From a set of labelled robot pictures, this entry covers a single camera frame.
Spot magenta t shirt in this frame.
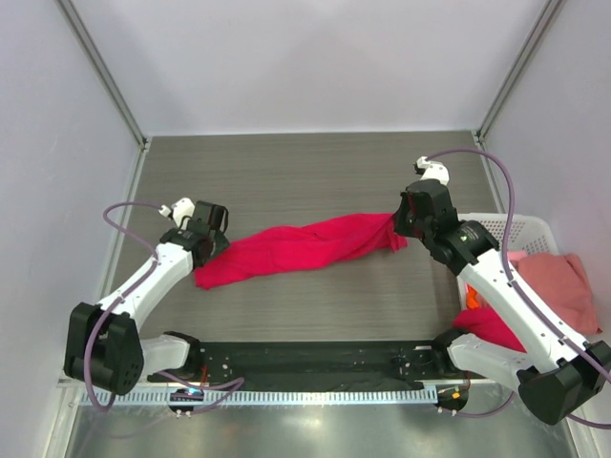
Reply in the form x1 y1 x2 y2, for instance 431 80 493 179
453 307 526 353
194 213 408 290

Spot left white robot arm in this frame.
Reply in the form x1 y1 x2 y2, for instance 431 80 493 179
63 198 230 396

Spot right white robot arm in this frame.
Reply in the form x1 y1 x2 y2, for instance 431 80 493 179
394 179 610 426

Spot orange garment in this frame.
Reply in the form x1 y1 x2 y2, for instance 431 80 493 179
465 285 480 310

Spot white plastic laundry basket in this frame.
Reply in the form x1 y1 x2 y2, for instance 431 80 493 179
459 213 559 256

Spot salmon pink t shirt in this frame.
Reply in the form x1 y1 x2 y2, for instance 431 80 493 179
508 251 601 335

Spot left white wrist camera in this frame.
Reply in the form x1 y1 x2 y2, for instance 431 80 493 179
158 198 195 229

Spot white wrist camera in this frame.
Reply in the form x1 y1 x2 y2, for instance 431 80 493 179
413 156 450 185
158 198 195 229

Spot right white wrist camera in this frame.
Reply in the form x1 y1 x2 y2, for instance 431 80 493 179
413 156 450 185

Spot right aluminium frame post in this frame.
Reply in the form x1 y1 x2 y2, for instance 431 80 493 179
474 0 566 145

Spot aluminium frame post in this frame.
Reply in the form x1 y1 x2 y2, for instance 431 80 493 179
55 0 147 151
474 0 566 145

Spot left aluminium frame post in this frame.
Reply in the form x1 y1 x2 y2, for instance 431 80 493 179
55 0 147 151

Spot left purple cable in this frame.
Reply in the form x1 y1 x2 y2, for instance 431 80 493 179
83 200 244 414

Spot purple cable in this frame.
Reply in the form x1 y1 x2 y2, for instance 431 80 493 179
83 200 244 414
427 147 611 430

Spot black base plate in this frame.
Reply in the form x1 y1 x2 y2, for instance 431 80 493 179
200 341 469 392

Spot white slotted cable duct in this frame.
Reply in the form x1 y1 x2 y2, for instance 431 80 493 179
114 385 438 406

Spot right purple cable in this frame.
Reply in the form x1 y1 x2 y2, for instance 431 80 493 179
427 147 611 430

